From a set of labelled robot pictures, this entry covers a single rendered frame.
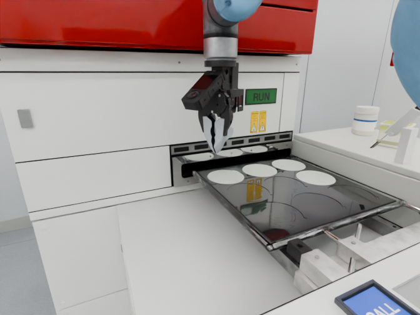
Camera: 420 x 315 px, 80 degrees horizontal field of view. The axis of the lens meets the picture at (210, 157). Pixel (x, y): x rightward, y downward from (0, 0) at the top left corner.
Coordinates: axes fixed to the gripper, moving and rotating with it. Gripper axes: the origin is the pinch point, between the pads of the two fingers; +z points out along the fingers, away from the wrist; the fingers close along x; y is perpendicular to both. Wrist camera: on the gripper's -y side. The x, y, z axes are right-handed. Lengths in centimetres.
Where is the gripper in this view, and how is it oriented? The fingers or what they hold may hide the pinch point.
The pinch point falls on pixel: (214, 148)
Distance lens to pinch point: 60.4
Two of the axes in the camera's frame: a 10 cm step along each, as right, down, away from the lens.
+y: 6.0, -2.6, 7.5
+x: -8.0, -1.9, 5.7
